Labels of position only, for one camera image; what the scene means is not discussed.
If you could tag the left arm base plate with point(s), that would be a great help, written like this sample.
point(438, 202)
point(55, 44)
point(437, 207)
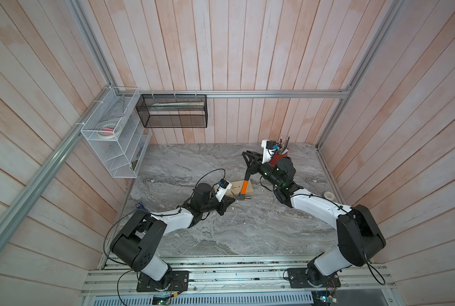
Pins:
point(173, 281)

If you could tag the red metal pencil bucket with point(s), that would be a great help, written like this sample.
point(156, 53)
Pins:
point(276, 157)

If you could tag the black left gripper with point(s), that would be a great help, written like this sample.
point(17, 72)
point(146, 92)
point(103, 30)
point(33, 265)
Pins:
point(227, 201)

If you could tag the bundle of pencils and pens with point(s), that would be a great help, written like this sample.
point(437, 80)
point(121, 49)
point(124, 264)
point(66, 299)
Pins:
point(282, 146)

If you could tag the claw hammer orange black handle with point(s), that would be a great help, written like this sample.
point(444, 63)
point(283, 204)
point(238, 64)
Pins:
point(246, 190)

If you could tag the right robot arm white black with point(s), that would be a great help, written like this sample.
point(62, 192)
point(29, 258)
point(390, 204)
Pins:
point(359, 237)

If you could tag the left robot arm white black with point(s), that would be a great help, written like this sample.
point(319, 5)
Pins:
point(137, 242)

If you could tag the green white tape roll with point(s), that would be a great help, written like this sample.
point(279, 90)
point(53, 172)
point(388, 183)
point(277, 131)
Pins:
point(329, 196)

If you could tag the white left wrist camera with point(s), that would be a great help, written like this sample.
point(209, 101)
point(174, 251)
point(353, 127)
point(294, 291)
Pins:
point(223, 186)

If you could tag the aluminium mounting rail bed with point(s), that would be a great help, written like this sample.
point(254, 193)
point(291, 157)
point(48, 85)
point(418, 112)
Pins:
point(240, 280)

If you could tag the black mesh wall basket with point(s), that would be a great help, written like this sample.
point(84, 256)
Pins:
point(173, 111)

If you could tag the roll of tape on shelf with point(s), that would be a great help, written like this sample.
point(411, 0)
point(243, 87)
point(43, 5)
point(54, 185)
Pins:
point(109, 130)

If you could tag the white wire wall shelf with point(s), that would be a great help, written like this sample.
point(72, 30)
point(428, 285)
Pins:
point(121, 156)

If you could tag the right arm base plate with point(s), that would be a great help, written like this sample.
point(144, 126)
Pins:
point(310, 278)

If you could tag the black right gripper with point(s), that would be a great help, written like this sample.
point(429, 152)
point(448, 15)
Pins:
point(256, 161)

